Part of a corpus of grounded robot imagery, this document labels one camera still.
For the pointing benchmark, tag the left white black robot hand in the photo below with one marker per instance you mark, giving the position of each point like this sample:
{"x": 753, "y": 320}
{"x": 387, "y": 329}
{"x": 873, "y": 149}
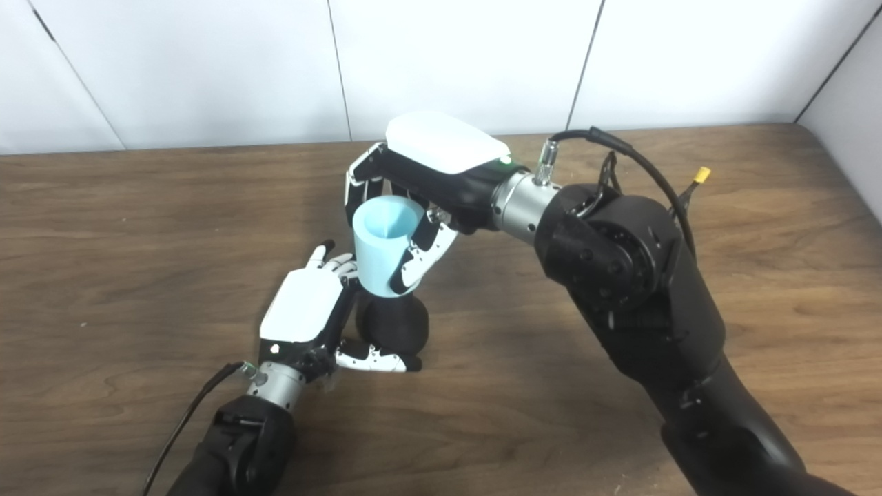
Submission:
{"x": 303, "y": 303}

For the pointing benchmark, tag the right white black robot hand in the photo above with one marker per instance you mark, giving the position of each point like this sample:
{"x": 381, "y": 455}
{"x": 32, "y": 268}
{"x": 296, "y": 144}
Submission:
{"x": 441, "y": 148}

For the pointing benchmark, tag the black nozzle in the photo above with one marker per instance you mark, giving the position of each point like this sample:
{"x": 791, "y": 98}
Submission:
{"x": 393, "y": 324}

